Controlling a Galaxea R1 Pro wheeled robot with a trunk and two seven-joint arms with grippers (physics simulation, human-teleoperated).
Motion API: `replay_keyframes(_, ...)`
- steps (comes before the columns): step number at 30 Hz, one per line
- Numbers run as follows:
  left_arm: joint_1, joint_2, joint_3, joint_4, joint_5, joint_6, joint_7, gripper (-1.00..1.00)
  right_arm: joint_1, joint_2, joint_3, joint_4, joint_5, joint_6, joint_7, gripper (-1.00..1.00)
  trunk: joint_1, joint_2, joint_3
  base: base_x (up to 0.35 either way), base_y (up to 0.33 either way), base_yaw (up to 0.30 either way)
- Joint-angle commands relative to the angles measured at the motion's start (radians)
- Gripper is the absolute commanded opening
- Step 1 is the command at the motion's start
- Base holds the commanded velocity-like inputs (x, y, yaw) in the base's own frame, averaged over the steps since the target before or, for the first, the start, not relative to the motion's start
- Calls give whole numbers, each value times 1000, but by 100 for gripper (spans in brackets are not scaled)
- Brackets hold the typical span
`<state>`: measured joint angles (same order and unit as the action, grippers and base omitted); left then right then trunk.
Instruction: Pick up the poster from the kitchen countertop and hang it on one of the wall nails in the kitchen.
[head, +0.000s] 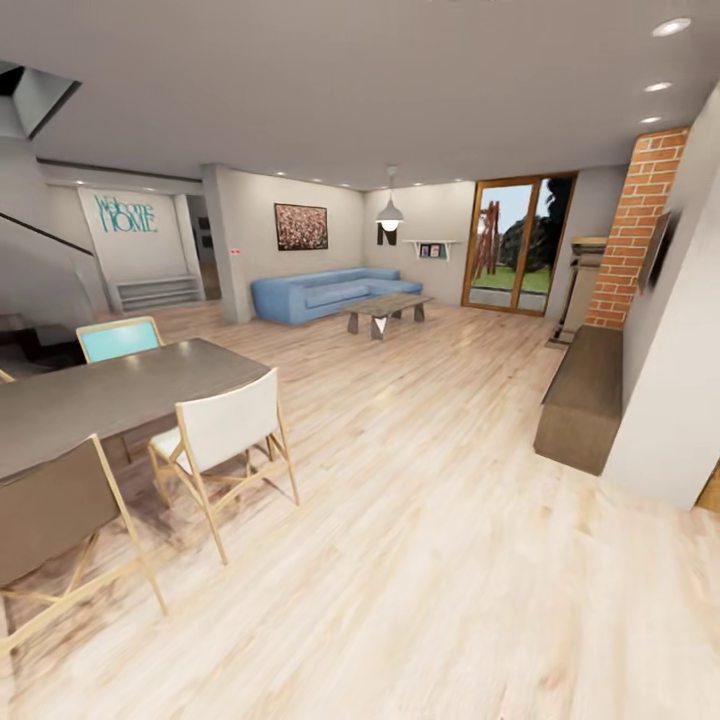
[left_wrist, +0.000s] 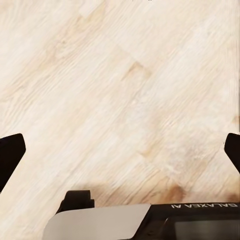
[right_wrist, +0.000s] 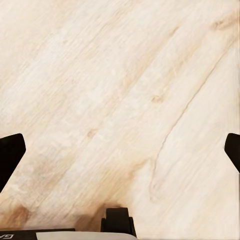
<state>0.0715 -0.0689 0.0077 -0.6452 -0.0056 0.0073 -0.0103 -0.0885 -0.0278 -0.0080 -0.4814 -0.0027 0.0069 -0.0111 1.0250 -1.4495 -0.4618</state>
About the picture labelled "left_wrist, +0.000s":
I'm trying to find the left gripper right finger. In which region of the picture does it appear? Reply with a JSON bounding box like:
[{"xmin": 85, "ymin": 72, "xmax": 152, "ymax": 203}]
[{"xmin": 224, "ymin": 133, "xmax": 240, "ymax": 173}]

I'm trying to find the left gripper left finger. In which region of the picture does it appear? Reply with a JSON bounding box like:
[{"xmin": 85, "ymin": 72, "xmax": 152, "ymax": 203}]
[{"xmin": 0, "ymin": 133, "xmax": 26, "ymax": 193}]

